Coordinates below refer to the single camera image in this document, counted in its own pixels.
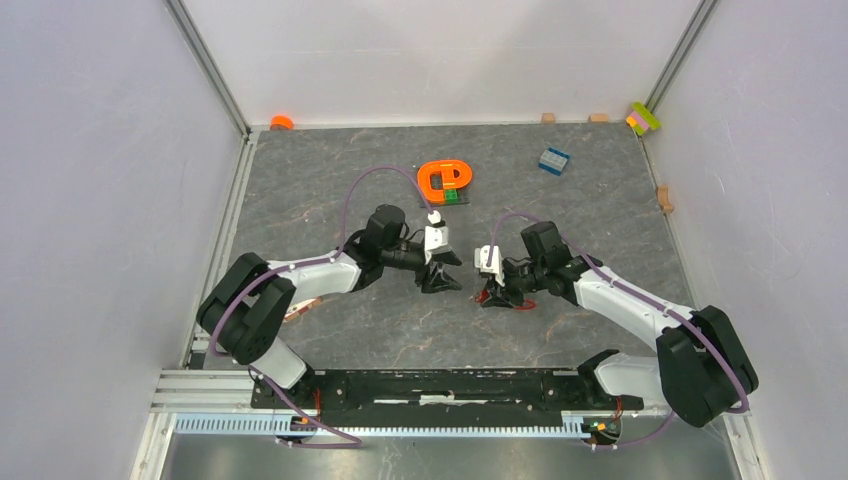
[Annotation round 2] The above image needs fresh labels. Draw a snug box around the orange round cap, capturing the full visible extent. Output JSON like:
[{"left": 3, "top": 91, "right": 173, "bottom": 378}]
[{"left": 269, "top": 115, "right": 294, "bottom": 131}]

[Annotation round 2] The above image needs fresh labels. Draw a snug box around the light blue toothed strip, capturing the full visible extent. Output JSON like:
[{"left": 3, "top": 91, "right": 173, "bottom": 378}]
[{"left": 173, "top": 414, "right": 584, "bottom": 439}]

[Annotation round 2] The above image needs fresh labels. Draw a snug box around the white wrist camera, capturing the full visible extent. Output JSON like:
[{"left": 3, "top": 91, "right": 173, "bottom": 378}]
[
  {"left": 473, "top": 245, "right": 505, "bottom": 286},
  {"left": 423, "top": 209, "right": 451, "bottom": 263}
]

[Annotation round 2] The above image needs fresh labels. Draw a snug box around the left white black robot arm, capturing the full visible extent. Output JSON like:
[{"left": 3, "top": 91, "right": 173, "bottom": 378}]
[{"left": 195, "top": 204, "right": 462, "bottom": 408}]

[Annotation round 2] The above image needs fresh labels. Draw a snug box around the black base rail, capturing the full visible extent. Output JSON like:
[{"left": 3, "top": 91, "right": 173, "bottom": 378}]
[{"left": 285, "top": 350, "right": 645, "bottom": 428}]

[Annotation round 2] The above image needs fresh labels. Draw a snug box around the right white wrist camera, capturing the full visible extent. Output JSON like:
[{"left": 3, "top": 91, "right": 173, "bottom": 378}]
[{"left": 473, "top": 245, "right": 505, "bottom": 286}]

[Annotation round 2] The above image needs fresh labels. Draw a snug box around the dark flat base plate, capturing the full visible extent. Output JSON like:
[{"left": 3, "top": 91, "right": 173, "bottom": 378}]
[{"left": 418, "top": 197, "right": 471, "bottom": 209}]

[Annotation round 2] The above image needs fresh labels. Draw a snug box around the blue toy brick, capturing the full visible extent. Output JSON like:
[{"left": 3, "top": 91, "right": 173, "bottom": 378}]
[{"left": 537, "top": 148, "right": 570, "bottom": 176}]

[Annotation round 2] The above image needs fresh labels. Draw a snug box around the curved wooden block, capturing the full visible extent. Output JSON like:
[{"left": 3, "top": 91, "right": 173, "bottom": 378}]
[{"left": 656, "top": 185, "right": 675, "bottom": 215}]

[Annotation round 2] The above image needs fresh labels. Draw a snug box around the multicolour toy brick stack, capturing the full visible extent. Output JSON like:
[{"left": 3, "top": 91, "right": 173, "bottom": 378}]
[{"left": 625, "top": 102, "right": 662, "bottom": 137}]

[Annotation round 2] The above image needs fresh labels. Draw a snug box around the red wooden box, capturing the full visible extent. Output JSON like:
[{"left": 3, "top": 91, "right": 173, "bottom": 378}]
[{"left": 283, "top": 297, "right": 322, "bottom": 323}]

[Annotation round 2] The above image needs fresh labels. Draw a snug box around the red key with cord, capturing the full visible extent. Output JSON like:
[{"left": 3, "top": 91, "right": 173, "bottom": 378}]
[{"left": 480, "top": 299, "right": 536, "bottom": 311}]

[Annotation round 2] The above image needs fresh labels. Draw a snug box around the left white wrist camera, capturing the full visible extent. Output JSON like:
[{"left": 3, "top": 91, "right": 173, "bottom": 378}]
[{"left": 423, "top": 209, "right": 451, "bottom": 263}]

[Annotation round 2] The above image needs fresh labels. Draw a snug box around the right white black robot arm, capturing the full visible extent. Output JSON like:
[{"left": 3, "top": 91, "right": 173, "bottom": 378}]
[{"left": 474, "top": 221, "right": 759, "bottom": 427}]

